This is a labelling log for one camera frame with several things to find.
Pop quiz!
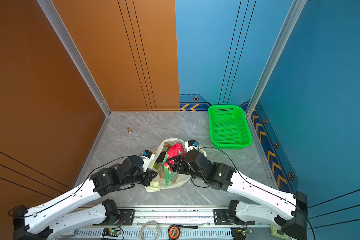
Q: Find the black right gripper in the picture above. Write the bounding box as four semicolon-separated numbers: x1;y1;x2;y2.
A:
166;155;207;182

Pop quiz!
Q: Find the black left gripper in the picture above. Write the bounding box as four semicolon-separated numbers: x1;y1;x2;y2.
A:
123;167;160;188

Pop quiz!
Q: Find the pink dragon fruit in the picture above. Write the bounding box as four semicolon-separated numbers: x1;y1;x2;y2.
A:
162;142;186;187

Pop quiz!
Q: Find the yellowish translucent plastic bag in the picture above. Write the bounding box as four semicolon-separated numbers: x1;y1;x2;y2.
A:
141;138;200;193

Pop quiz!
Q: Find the green plastic mesh basket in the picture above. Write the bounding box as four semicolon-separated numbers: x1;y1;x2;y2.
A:
208;105;253;150

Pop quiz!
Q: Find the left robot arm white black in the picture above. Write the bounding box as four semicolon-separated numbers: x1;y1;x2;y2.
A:
11;150;158;240

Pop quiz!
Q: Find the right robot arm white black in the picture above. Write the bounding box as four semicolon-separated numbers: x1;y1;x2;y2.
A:
164;150;309;240

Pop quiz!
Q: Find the green circuit board left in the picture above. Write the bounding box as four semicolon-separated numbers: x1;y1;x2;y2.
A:
102;228;123;239

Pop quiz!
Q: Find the green circuit board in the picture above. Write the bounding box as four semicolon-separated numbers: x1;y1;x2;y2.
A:
102;228;123;239
231;228;253;240

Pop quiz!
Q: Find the orange black tape measure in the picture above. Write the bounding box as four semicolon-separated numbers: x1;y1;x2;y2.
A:
168;225;199;240

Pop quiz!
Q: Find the green circuit board right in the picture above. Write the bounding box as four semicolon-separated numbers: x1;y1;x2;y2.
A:
231;228;253;240

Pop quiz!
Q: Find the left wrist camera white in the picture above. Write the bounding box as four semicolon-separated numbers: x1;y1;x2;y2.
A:
140;150;155;172

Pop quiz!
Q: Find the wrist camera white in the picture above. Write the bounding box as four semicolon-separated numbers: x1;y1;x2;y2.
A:
140;150;155;172
185;140;199;153

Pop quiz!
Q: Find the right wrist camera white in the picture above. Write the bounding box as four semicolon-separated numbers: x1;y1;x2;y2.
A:
185;140;199;153

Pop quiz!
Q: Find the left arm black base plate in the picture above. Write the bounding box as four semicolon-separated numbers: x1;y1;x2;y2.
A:
116;209;136;227

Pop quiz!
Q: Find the coiled white cable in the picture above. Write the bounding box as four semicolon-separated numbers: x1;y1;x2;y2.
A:
139;220;161;240

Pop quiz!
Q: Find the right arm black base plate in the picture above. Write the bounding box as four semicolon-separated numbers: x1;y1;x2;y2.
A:
213;209;245;226

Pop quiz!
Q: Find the light green switch box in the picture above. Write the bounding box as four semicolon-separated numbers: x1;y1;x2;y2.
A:
271;226;289;240

